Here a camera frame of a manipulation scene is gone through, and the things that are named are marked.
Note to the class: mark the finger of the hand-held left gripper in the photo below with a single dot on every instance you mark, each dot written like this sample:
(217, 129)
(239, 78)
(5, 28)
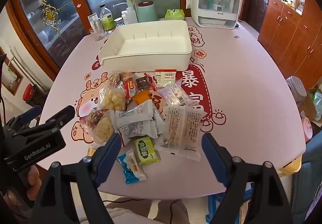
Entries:
(63, 114)
(30, 114)

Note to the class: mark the red lid jar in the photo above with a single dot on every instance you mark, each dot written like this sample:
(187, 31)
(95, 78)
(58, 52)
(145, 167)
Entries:
(29, 92)

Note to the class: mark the blue snack packet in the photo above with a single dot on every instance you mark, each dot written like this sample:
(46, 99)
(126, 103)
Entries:
(132, 167)

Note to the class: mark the cream barcode snack packet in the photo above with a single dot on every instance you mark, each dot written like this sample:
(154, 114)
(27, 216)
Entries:
(164, 77)

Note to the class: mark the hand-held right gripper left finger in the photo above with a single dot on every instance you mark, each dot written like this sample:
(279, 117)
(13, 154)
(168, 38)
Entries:
(110, 149)

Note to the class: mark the teal cloth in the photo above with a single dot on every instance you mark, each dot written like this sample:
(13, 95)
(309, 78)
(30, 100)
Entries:
(309, 183)

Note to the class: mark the white trash bin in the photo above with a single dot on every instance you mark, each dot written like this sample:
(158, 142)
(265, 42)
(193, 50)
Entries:
(296, 90)

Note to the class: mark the clear rice cake packet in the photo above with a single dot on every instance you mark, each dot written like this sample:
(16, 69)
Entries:
(182, 128)

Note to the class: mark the pink plastic container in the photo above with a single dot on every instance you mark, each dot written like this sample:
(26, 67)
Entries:
(307, 128)

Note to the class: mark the purple white snack packet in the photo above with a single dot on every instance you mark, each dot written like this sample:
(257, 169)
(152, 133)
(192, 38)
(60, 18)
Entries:
(173, 94)

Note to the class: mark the green snack packet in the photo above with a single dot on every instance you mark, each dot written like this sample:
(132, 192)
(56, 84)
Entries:
(147, 151)

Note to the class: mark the cardboard box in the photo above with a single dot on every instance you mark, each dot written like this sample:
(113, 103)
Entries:
(310, 103)

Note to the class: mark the green tissue pack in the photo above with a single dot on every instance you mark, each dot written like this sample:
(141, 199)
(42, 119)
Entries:
(174, 13)

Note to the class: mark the glass cabinet door gold ornament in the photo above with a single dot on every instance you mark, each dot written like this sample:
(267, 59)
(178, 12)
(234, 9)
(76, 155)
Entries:
(63, 12)

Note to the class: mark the mint green canister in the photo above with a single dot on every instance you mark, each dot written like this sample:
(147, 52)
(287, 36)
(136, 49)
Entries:
(147, 12)

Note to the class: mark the white squeeze bottle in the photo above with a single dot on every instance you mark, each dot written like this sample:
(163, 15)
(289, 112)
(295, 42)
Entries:
(130, 16)

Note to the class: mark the white blue carton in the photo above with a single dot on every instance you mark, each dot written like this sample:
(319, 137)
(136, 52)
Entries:
(92, 19)

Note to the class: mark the orange snack packet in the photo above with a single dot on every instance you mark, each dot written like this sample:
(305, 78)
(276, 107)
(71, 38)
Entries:
(142, 97)

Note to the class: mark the white plastic bin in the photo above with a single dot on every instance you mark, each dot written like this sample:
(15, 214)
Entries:
(151, 45)

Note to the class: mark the blue plastic stool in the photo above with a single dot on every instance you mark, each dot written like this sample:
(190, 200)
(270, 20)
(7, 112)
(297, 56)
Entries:
(241, 204)

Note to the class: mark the white lidded storage cabinet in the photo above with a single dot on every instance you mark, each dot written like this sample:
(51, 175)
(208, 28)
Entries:
(213, 12)

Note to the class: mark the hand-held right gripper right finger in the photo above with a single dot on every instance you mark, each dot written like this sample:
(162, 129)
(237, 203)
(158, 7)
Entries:
(213, 153)

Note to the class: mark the small white pill bottle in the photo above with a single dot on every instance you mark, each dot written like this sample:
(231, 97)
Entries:
(124, 16)

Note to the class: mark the small glass jar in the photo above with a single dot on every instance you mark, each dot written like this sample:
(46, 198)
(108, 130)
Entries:
(118, 23)

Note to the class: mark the green label clear bottle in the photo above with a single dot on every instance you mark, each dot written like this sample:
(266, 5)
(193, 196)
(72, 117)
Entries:
(107, 20)

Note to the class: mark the brown dried fruit packet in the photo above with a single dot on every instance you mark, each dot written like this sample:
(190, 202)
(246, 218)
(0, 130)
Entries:
(117, 78)

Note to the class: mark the red snack packet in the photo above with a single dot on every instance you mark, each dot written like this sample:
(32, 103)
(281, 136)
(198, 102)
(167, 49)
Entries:
(130, 87)

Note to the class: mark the yellow plastic stool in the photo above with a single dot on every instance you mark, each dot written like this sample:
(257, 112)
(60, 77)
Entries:
(293, 166)

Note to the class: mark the person's left hand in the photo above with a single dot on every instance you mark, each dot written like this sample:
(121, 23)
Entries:
(36, 183)

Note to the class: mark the grey white snack packet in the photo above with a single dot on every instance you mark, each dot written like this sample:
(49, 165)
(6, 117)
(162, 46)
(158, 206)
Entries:
(140, 131)
(135, 113)

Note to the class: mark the dark brown cake packet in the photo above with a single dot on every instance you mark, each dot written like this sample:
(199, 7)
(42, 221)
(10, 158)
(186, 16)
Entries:
(143, 82)

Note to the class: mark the puffed rice ball packet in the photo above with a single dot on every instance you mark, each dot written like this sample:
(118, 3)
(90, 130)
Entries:
(112, 98)
(103, 127)

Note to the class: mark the brown wooden cabinet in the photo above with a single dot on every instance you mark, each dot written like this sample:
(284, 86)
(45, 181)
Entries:
(289, 33)

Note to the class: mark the glass cup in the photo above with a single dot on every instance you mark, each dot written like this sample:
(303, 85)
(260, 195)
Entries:
(98, 34)

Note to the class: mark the wooden wall niche frame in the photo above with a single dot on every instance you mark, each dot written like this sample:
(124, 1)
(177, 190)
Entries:
(11, 78)

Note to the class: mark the small yellow packet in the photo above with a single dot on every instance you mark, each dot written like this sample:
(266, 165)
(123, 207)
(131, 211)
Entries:
(91, 151)

